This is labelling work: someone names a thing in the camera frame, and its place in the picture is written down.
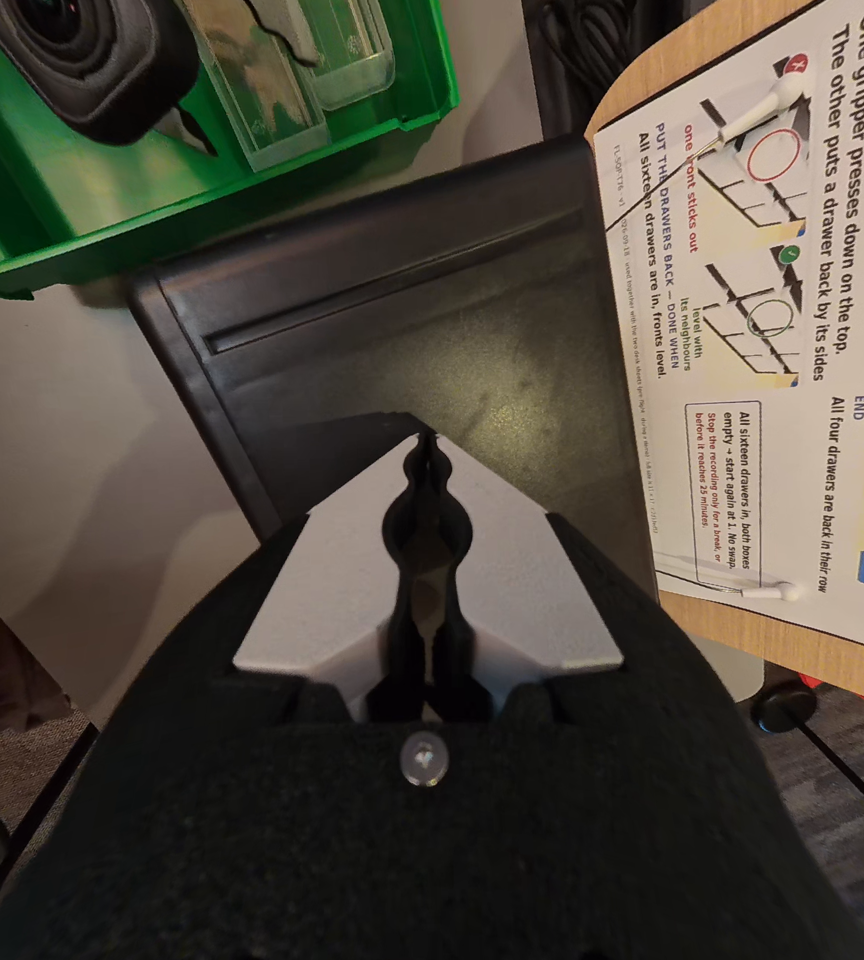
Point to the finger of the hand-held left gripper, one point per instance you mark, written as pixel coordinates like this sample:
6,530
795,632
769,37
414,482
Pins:
297,19

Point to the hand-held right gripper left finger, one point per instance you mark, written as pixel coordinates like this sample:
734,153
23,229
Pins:
327,585

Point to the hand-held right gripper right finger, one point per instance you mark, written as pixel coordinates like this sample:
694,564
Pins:
529,585

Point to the clear plastic drawer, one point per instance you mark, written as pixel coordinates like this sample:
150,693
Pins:
360,75
267,112

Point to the green plastic bin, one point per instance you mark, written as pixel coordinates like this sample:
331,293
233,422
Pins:
64,202

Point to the black drawer cabinet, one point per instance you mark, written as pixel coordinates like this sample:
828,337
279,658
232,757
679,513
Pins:
402,337

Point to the round wooden board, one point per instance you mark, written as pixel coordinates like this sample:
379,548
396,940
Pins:
777,641

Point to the printed instruction sheet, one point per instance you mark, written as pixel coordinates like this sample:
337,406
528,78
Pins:
777,450

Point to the black chair wheel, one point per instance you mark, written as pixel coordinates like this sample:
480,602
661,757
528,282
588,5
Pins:
784,712

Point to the red flat object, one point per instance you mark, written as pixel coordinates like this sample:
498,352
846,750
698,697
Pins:
822,684

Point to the white table pedestal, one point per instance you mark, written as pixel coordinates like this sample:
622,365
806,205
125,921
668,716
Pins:
739,671

